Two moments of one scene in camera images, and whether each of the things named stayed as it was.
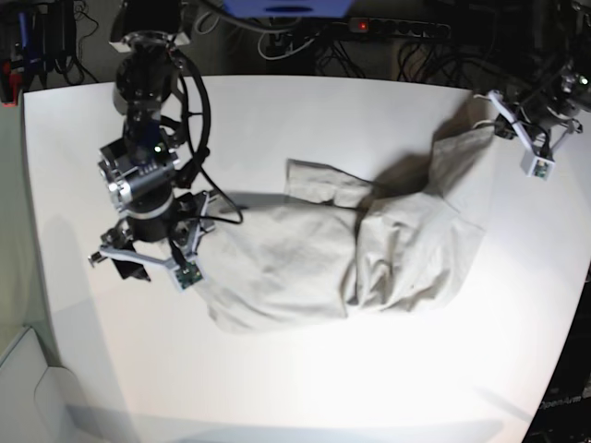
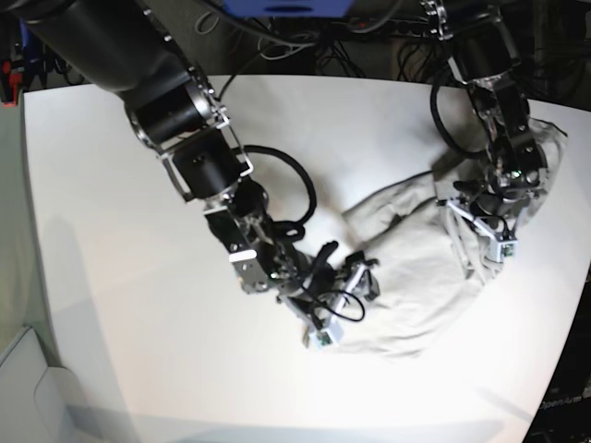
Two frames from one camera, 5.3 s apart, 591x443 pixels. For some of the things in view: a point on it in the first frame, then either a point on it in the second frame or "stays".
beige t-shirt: [338, 245] to [431, 257]
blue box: [289, 8] stays
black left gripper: [140, 176] to [270, 267]
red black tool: [10, 81] stays
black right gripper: [560, 101] to [489, 194]
